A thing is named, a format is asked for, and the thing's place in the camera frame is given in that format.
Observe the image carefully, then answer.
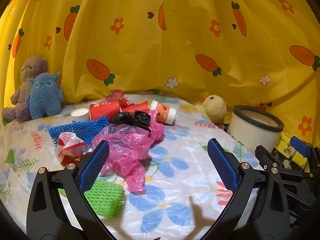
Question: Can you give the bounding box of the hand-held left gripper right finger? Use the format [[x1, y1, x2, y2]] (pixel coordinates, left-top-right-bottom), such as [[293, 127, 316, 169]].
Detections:
[[207, 137, 292, 240]]

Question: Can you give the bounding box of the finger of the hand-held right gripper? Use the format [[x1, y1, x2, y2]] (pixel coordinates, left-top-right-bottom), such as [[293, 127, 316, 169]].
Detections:
[[291, 136, 320, 173], [255, 145, 313, 180]]

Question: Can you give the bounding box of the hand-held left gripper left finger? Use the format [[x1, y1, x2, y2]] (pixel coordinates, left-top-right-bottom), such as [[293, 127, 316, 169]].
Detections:
[[26, 140, 115, 240]]

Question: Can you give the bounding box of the white bin with black rim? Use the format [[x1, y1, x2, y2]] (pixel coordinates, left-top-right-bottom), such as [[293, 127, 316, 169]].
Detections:
[[226, 105, 285, 155]]

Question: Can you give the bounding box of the red and white plastic bag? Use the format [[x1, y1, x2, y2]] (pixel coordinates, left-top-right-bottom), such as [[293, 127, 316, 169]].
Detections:
[[55, 132, 94, 167]]

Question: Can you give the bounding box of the pink plastic bag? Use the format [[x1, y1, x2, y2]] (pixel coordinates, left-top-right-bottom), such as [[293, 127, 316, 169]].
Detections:
[[92, 124, 150, 194], [147, 110, 165, 143]]

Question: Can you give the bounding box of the blue foam net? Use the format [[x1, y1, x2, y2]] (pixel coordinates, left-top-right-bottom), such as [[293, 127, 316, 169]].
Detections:
[[48, 116, 110, 147]]

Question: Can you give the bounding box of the black plastic bag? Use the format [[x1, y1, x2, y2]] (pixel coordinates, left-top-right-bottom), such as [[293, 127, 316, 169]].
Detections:
[[109, 110, 152, 132]]

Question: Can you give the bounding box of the orange apple print paper cup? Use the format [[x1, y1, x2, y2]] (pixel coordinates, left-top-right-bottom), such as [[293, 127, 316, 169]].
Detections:
[[149, 100, 177, 125]]

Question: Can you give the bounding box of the yellow printed box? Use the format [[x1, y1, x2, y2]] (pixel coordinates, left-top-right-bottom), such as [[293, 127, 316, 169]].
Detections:
[[274, 132, 320, 167]]

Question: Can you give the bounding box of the green foam net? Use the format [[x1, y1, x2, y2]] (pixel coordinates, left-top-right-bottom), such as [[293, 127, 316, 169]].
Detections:
[[84, 179, 125, 218]]

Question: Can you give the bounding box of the red paper cup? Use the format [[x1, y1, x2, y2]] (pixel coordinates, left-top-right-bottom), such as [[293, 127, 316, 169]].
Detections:
[[122, 101, 150, 114], [89, 100, 123, 121]]

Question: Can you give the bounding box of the yellow duck plush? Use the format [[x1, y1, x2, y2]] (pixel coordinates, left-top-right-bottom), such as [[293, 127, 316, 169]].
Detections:
[[195, 94, 227, 124]]

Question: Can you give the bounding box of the red crumpled wrapper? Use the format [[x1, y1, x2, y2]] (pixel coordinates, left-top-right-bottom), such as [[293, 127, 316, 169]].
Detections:
[[105, 89, 135, 107]]

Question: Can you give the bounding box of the blue monster plush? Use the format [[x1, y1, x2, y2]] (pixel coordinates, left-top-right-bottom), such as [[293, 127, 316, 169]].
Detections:
[[26, 71, 64, 120]]

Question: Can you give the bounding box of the brown teddy bear plush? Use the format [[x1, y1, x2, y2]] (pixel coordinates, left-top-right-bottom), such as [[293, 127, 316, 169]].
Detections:
[[1, 56, 49, 123]]

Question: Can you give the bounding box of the yellow carrot print curtain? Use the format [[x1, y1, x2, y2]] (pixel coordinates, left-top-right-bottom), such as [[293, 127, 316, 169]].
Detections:
[[0, 0, 320, 155]]

